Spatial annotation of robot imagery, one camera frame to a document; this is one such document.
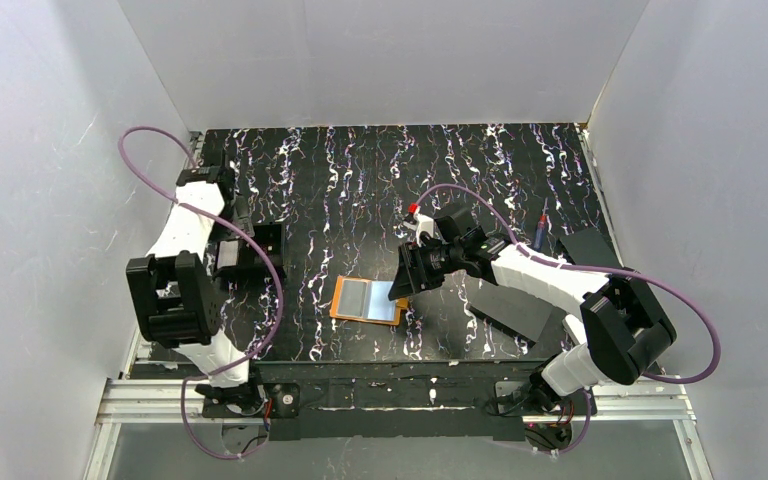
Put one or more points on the orange card holder wallet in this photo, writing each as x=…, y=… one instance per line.
x=366, y=301

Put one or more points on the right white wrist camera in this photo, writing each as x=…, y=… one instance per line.
x=422, y=226

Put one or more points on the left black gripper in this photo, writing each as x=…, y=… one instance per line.
x=249, y=251

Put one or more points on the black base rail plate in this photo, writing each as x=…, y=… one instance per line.
x=386, y=400

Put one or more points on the black box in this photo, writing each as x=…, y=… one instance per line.
x=270, y=238

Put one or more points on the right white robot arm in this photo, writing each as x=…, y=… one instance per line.
x=625, y=328

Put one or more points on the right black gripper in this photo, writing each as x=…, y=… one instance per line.
x=414, y=268

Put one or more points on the black flat slab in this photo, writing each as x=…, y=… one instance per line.
x=513, y=311

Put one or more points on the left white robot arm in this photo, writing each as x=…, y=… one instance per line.
x=175, y=301

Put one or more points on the blue red screwdriver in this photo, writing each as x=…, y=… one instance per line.
x=541, y=227

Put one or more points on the white block in box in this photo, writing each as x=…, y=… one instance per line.
x=227, y=254

